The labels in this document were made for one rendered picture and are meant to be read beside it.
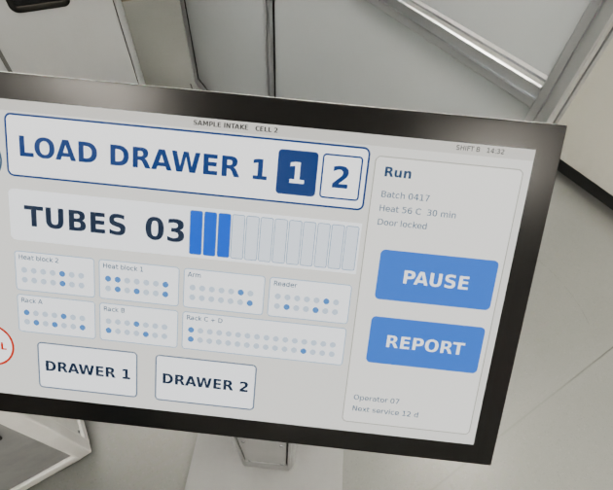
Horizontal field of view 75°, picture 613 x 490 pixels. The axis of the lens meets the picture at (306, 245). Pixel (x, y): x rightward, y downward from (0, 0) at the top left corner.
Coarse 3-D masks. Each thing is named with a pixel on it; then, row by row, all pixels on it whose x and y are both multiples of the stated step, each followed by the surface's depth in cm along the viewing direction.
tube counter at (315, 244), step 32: (160, 224) 34; (192, 224) 34; (224, 224) 34; (256, 224) 34; (288, 224) 34; (320, 224) 33; (352, 224) 33; (192, 256) 34; (224, 256) 34; (256, 256) 34; (288, 256) 34; (320, 256) 34; (352, 256) 34
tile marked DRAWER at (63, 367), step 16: (48, 352) 37; (64, 352) 37; (80, 352) 37; (96, 352) 37; (112, 352) 37; (128, 352) 37; (48, 368) 37; (64, 368) 37; (80, 368) 37; (96, 368) 37; (112, 368) 37; (128, 368) 37; (48, 384) 38; (64, 384) 38; (80, 384) 37; (96, 384) 37; (112, 384) 37; (128, 384) 37
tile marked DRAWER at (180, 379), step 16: (160, 368) 37; (176, 368) 37; (192, 368) 37; (208, 368) 37; (224, 368) 37; (240, 368) 36; (256, 368) 36; (160, 384) 37; (176, 384) 37; (192, 384) 37; (208, 384) 37; (224, 384) 37; (240, 384) 37; (256, 384) 37; (160, 400) 38; (176, 400) 37; (192, 400) 37; (208, 400) 37; (224, 400) 37; (240, 400) 37
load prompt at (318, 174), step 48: (48, 144) 33; (96, 144) 33; (144, 144) 33; (192, 144) 32; (240, 144) 32; (288, 144) 32; (336, 144) 32; (192, 192) 33; (240, 192) 33; (288, 192) 33; (336, 192) 33
